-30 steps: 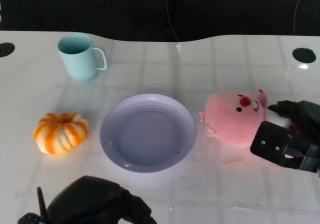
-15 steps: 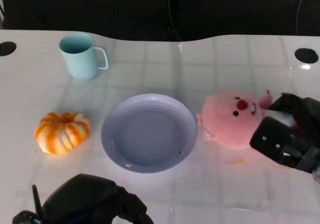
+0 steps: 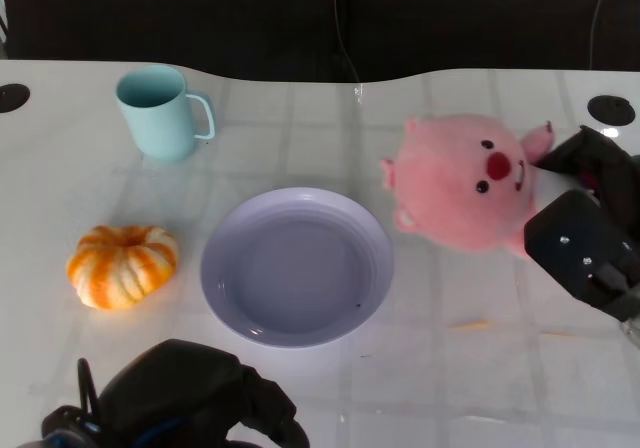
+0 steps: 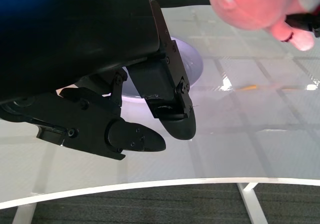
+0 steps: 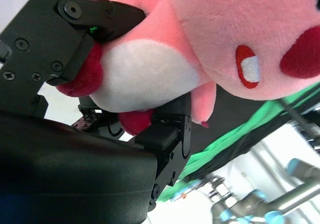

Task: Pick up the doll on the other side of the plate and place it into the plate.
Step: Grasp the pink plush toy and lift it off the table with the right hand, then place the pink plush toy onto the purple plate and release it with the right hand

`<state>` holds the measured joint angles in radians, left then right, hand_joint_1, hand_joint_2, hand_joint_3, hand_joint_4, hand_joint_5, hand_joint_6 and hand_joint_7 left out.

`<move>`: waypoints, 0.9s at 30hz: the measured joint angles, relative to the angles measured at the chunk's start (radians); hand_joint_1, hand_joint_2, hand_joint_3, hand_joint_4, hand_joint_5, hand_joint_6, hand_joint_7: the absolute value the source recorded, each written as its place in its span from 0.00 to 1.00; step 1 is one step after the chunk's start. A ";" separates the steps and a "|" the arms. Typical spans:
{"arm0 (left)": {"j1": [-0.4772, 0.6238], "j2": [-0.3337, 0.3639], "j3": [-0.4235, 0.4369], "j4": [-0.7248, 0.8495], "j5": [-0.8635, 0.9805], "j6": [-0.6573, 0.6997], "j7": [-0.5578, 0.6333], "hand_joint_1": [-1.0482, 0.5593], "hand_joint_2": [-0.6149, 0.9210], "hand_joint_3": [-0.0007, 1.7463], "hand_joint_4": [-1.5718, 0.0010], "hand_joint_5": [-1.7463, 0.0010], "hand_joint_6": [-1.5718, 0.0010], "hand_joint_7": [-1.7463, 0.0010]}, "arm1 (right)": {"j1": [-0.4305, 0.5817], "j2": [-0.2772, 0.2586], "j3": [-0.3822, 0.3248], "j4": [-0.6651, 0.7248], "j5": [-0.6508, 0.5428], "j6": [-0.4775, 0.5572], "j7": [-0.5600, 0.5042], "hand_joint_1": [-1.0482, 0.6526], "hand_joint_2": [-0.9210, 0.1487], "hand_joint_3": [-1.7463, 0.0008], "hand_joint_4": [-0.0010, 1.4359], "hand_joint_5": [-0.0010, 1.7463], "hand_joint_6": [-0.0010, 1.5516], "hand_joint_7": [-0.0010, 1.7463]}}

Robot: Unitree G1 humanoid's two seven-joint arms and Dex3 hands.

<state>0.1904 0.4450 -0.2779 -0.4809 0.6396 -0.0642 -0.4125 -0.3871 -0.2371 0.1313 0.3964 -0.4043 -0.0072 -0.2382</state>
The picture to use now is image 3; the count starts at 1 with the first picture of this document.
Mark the lavender round plate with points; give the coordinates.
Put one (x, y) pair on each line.
(295, 268)

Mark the black round table grommet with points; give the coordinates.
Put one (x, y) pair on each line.
(10, 98)
(610, 109)

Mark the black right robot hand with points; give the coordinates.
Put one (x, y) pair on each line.
(570, 238)

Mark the pink plush pig doll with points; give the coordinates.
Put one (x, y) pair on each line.
(450, 193)

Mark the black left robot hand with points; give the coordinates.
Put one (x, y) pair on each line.
(185, 393)

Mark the orange striped pumpkin plush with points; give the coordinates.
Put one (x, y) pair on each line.
(120, 268)

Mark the black backdrop cloth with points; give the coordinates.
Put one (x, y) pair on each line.
(225, 18)

